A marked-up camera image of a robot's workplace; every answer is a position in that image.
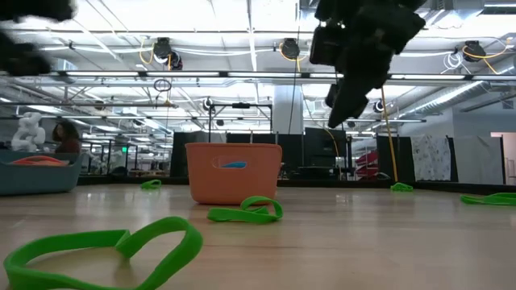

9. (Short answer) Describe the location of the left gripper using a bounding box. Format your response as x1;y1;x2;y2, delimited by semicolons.
0;32;52;77

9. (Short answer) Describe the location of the white printed curtain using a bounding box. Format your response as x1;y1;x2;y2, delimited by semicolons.
414;135;452;182

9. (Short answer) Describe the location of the silver ventilation duct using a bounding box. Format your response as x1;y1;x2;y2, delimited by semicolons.
425;80;516;116

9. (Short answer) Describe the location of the black partition panel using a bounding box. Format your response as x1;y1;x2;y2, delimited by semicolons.
171;130;227;178
377;135;416;182
304;127;351;178
225;132;304;178

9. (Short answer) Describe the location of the yellow cable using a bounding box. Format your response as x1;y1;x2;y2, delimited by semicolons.
381;88;400;182

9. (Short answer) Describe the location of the orange plastic basket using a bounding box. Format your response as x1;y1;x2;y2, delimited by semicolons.
185;142;283;205

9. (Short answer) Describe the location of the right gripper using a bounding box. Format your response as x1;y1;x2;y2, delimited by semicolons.
314;0;427;129

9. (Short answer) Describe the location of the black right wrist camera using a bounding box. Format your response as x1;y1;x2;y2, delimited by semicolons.
309;22;347;68

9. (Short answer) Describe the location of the dark teal plastic basket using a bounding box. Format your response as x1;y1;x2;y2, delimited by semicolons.
0;149;85;197

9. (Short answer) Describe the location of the red white object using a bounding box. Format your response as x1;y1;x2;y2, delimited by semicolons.
354;149;380;179

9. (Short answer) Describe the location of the person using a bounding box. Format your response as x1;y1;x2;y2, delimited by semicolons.
51;119;83;154

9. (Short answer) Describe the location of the black stand frame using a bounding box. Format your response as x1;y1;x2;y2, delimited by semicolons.
206;101;274;146

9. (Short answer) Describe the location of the plain white sheet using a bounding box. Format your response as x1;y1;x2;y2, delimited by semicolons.
455;135;505;185

